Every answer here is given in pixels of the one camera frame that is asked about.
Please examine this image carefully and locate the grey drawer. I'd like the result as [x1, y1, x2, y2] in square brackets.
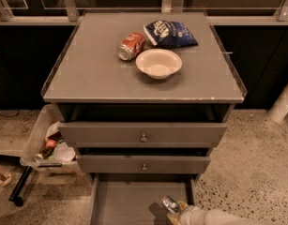
[59, 103, 230, 148]
[77, 148, 210, 174]
[89, 173, 196, 225]

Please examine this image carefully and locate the grey middle drawer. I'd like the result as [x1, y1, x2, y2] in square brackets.
[77, 148, 210, 174]

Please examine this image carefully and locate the grey drawer cabinet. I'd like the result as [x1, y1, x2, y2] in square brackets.
[40, 11, 248, 225]

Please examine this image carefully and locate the grey bottom drawer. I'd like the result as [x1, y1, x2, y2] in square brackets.
[89, 173, 196, 225]

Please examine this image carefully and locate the white paper bowl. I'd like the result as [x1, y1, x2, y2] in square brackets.
[135, 49, 182, 80]

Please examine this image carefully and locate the blue chip bag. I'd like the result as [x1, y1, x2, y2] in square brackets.
[144, 20, 198, 49]

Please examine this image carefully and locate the grey top drawer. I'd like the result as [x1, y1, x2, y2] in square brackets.
[59, 103, 230, 148]

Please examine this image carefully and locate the silver blue redbull can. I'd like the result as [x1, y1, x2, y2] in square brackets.
[161, 196, 181, 215]

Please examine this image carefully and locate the white cup in bin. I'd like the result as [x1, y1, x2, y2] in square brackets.
[54, 142, 76, 162]

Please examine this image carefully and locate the red apple in bin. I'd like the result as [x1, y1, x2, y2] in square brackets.
[46, 140, 57, 148]

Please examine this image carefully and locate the red soda can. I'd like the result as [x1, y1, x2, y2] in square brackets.
[117, 32, 145, 61]

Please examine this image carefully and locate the black wheeled stand leg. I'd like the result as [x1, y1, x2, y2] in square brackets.
[8, 166, 33, 207]

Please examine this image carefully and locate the clear plastic bin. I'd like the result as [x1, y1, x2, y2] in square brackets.
[20, 105, 83, 176]

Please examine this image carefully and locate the white pillar leg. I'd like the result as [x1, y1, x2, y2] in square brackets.
[268, 83, 288, 123]

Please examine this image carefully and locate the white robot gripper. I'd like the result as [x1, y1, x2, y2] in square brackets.
[167, 201, 205, 225]

